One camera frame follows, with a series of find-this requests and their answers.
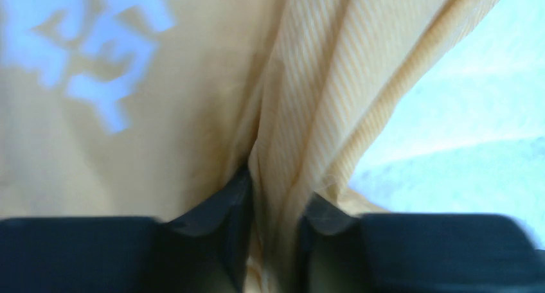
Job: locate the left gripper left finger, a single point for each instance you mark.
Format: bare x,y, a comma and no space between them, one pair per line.
204,250

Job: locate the orange Mickey pillowcase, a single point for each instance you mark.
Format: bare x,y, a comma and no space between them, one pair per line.
126,107

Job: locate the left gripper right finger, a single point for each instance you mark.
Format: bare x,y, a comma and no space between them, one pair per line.
414,252

